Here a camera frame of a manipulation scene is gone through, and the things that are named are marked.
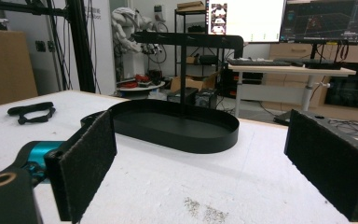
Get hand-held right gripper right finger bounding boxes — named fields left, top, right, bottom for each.
left=283, top=108, right=358, bottom=222

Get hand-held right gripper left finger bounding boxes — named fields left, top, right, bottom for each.
left=45, top=110, right=118, bottom=224

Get black stand with oval tray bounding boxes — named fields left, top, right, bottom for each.
left=107, top=31, right=245, bottom=155

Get round white table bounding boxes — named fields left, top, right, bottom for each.
left=116, top=80, right=166, bottom=93

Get light wooden desk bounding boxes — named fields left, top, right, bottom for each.
left=227, top=63, right=357, bottom=119

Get red item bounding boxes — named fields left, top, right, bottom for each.
left=119, top=74, right=152, bottom=89

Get black keyboard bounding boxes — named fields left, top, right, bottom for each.
left=227, top=58, right=293, bottom=67

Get brown cardboard board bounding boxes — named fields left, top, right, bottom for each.
left=0, top=29, right=39, bottom=109

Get open cardboard box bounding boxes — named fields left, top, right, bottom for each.
left=169, top=74, right=219, bottom=93

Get black box on floor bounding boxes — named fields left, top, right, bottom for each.
left=167, top=87, right=219, bottom=109

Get white robot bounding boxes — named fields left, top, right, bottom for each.
left=110, top=7, right=170, bottom=89

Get monitor with dark screen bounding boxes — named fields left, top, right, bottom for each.
left=278, top=0, right=358, bottom=47

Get black shelf rack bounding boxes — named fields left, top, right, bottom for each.
left=173, top=8, right=228, bottom=78

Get monitor with white screen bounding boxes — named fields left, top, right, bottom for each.
left=205, top=0, right=287, bottom=44

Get cardboard boxes on rack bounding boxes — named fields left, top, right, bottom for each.
left=176, top=0, right=207, bottom=13

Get floor cables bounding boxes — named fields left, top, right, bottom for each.
left=326, top=119, right=358, bottom=142

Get black strap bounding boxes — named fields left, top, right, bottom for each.
left=7, top=101, right=57, bottom=126

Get bundle of black cables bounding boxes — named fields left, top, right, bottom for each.
left=45, top=0, right=102, bottom=94

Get black metal frame stand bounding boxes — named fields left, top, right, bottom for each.
left=0, top=0, right=96, bottom=93

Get black wall sockets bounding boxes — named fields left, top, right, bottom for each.
left=34, top=40, right=56, bottom=53

